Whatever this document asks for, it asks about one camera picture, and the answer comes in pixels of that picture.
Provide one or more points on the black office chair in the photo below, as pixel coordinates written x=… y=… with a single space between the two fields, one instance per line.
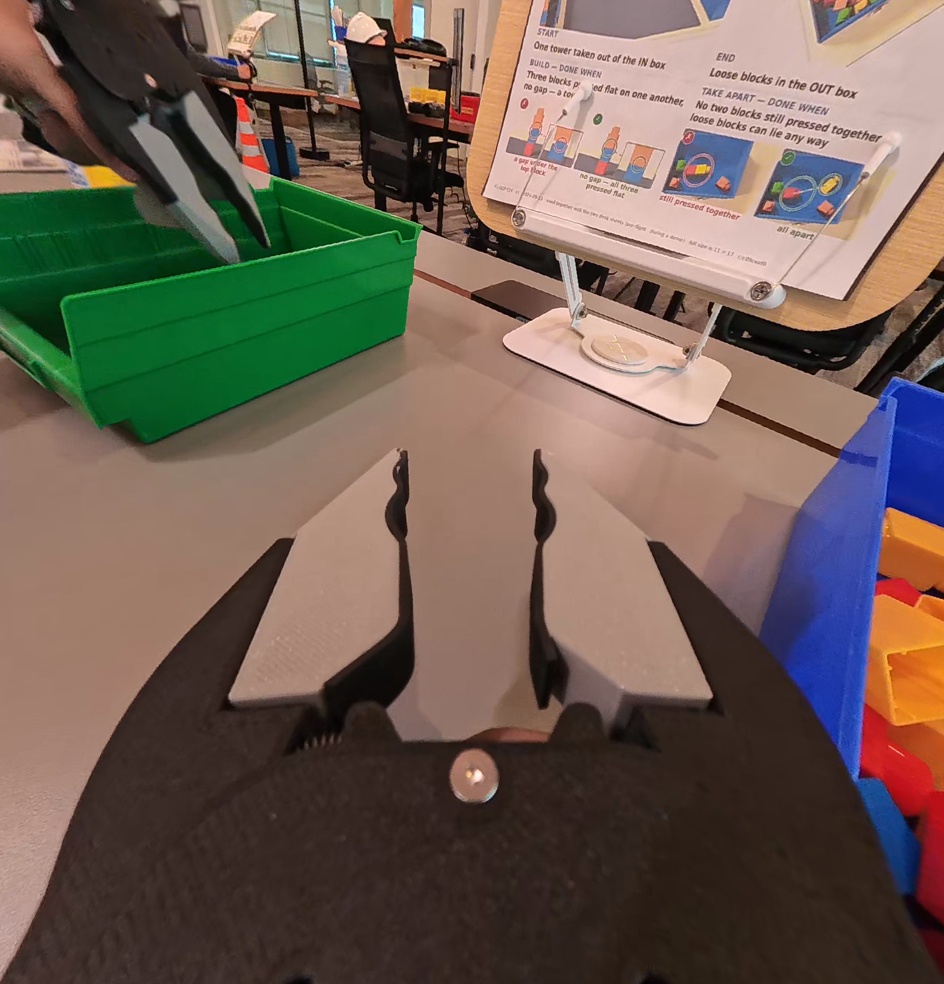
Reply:
x=395 y=131

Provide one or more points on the green plastic bin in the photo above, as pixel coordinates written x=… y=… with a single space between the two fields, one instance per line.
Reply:
x=211 y=339

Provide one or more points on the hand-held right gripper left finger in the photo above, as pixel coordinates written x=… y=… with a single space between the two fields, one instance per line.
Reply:
x=319 y=615

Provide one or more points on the orange traffic cone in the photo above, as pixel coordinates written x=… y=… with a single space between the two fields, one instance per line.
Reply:
x=251 y=139

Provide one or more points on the pile of mixed mega blocks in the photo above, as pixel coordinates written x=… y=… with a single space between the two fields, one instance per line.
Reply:
x=918 y=692

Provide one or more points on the wooden document stand white base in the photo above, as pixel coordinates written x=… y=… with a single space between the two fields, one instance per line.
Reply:
x=626 y=369

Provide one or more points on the person's left hand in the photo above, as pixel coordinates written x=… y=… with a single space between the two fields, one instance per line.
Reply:
x=11 y=69

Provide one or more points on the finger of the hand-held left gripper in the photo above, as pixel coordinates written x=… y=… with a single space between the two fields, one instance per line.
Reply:
x=226 y=162
x=188 y=200

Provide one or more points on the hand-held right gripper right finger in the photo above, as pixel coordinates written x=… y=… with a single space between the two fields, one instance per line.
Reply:
x=618 y=615

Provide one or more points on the laminated instruction sheet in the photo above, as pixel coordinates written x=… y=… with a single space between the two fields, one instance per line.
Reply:
x=703 y=139

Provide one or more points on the blue plastic bin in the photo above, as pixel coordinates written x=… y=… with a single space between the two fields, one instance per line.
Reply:
x=826 y=585

